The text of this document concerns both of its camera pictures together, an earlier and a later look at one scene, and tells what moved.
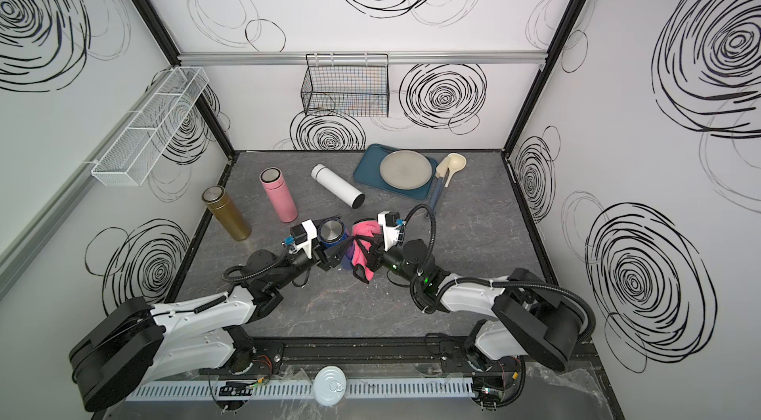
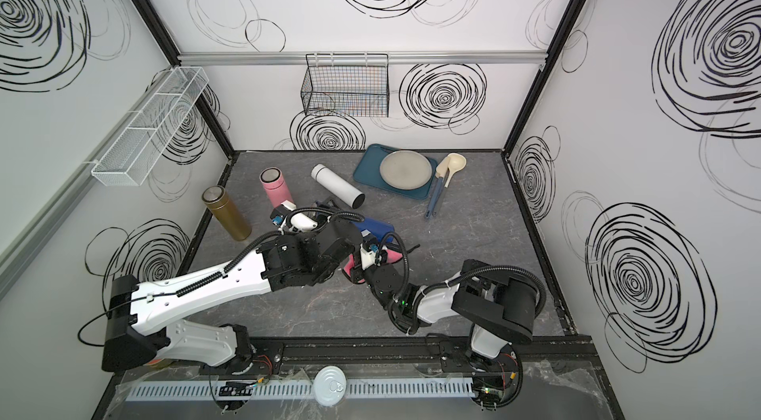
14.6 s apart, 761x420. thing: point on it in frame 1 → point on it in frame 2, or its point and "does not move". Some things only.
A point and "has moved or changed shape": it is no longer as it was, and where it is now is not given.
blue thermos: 332,231 has moved or changed shape
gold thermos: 222,207 does not move
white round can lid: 329,385 does not move
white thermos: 338,185 does not move
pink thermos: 281,198 does not move
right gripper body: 378,259 → 374,278
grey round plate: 405,169 does not move
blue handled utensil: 440,171 does not move
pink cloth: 361,256 has moved or changed shape
